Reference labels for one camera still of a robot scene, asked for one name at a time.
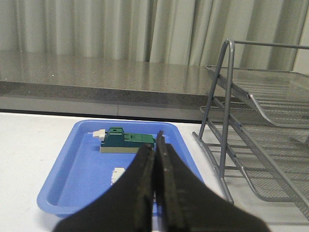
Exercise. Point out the grey stone counter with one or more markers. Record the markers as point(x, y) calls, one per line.
point(66, 84)

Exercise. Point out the green terminal block component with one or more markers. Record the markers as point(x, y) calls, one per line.
point(118, 141)

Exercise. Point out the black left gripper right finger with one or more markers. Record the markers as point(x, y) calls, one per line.
point(188, 205)

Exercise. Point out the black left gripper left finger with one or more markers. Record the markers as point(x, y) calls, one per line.
point(126, 206)

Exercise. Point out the blue plastic tray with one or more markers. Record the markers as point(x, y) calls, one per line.
point(81, 173)

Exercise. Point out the silver metal rack frame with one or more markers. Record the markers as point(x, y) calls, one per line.
point(212, 137)

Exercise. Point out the white circuit breaker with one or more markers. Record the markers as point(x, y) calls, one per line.
point(116, 174)

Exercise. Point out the small white plastic component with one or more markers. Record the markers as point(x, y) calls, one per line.
point(100, 134)

